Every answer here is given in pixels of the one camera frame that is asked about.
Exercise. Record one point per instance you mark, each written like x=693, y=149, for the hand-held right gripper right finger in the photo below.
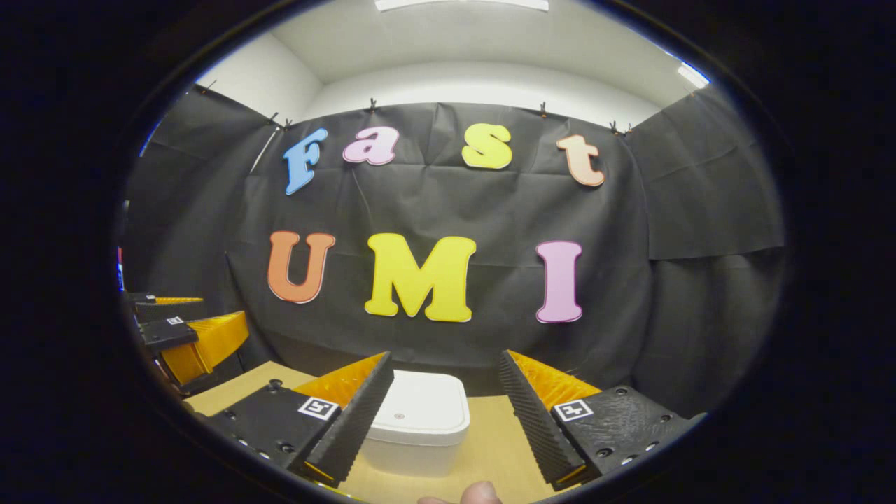
x=532, y=425

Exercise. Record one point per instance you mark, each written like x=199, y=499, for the white desktop garbage bin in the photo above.
x=420, y=413

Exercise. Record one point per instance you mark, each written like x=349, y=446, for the long ceiling light panel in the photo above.
x=462, y=4

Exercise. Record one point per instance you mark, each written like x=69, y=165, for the wooden desktop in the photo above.
x=500, y=448

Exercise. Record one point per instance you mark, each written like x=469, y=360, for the small ceiling light panel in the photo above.
x=689, y=74

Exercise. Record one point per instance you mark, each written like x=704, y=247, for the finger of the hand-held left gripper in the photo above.
x=164, y=329
x=143, y=299

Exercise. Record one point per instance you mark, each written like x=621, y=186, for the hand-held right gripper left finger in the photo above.
x=357, y=420

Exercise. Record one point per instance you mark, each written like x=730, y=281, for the black backdrop cloth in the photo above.
x=490, y=203

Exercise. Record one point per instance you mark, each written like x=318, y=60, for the computer monitor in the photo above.
x=120, y=269

